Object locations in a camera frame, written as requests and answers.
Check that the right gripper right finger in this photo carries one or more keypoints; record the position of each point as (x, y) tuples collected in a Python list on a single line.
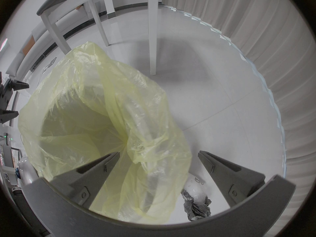
[(234, 181)]

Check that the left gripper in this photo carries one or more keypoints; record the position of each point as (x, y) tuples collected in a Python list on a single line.
[(4, 92)]

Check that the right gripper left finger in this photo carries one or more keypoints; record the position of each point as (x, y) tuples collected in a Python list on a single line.
[(91, 181)]

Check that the black plastic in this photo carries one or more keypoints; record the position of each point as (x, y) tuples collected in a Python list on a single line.
[(197, 210)]

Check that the yellow plastic bag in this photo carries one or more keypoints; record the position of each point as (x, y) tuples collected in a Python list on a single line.
[(138, 107)]

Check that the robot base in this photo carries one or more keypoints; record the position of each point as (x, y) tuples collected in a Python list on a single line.
[(7, 157)]

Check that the crumpled clear plastic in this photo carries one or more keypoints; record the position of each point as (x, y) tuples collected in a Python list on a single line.
[(196, 186)]

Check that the white curtain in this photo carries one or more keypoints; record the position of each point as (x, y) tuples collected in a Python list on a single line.
[(284, 58)]

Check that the white chair with grey seat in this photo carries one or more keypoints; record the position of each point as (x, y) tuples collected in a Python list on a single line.
[(153, 33)]

